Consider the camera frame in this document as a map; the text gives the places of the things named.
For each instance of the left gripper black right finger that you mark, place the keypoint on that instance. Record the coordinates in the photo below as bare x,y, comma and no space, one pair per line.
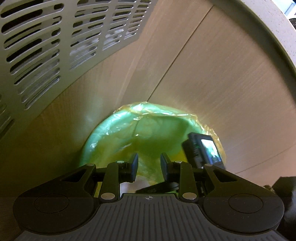
170,170

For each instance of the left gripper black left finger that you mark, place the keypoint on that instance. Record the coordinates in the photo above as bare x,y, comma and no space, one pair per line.
128,169

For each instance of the green lined trash bin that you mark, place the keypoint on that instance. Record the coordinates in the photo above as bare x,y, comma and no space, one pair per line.
148,130

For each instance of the wooden cabinet door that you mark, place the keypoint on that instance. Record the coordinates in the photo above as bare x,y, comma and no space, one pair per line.
235,79

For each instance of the grey perforated vent panel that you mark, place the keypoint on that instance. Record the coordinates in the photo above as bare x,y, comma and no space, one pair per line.
47,45

